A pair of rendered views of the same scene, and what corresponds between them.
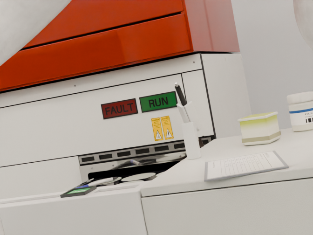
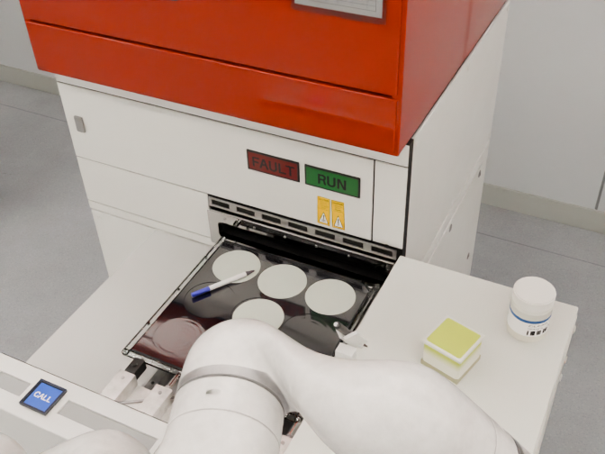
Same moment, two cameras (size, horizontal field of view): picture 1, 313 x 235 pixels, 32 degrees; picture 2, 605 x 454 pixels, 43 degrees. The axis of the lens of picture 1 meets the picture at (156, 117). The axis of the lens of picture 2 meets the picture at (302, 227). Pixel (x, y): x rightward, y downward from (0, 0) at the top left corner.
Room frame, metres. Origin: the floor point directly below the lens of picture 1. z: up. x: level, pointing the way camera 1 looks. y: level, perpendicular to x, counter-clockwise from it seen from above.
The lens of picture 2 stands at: (0.46, -0.13, 1.98)
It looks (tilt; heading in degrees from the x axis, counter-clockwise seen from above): 40 degrees down; 8
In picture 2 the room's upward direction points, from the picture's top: 2 degrees counter-clockwise
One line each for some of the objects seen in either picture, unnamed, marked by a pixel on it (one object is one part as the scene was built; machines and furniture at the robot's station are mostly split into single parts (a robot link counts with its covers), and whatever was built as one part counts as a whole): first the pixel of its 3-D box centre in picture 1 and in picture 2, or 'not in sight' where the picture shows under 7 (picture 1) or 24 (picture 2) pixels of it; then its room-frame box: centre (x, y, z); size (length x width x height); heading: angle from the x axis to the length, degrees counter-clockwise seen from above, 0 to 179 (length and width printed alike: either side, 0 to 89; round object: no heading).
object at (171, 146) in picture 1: (142, 151); (298, 225); (1.68, 0.06, 0.96); 0.44 x 0.01 x 0.02; 70
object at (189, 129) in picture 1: (191, 129); (349, 349); (1.29, -0.08, 1.03); 0.06 x 0.04 x 0.13; 160
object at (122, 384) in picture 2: not in sight; (115, 392); (1.27, 0.34, 0.89); 0.08 x 0.03 x 0.03; 160
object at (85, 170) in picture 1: (146, 172); (298, 250); (1.68, 0.06, 0.89); 0.44 x 0.02 x 0.10; 70
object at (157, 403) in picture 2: not in sight; (152, 407); (1.25, 0.26, 0.89); 0.08 x 0.03 x 0.03; 160
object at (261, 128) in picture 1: (260, 128); (451, 350); (1.33, -0.24, 1.00); 0.07 x 0.07 x 0.07; 55
